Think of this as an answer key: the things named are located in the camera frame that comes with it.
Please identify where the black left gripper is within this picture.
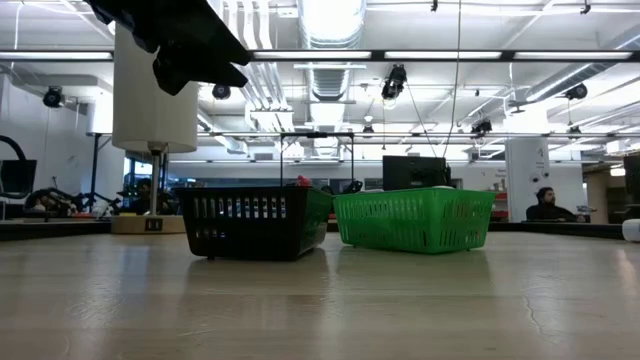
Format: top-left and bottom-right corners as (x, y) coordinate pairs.
(84, 0), (252, 97)

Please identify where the white shade wooden base lamp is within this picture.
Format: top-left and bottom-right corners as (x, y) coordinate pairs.
(110, 22), (201, 236)

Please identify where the person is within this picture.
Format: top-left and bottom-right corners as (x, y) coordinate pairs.
(525, 186), (587, 223)
(127, 177), (166, 216)

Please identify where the black slotted plastic basket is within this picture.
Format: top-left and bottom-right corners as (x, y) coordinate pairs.
(174, 185), (335, 262)

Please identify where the black overhead light bar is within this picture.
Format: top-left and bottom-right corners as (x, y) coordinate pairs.
(0, 48), (640, 63)

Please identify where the black computer monitor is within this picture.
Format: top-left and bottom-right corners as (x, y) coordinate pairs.
(623, 154), (640, 201)
(0, 159), (38, 194)
(382, 155), (449, 191)

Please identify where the green slotted plastic basket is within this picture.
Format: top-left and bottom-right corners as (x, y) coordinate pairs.
(332, 186), (497, 255)

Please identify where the red storage rack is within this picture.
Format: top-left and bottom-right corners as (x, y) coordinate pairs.
(492, 189), (509, 221)

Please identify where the silver ventilation duct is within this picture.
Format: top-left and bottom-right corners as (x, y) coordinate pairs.
(298, 0), (367, 160)

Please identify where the black aluminium table frame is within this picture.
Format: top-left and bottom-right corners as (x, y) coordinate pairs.
(0, 218), (626, 242)

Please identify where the thin hanging black cable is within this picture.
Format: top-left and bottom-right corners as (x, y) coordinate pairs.
(442, 0), (462, 157)

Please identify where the white USB wall charger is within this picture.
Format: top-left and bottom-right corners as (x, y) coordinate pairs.
(622, 218), (640, 244)

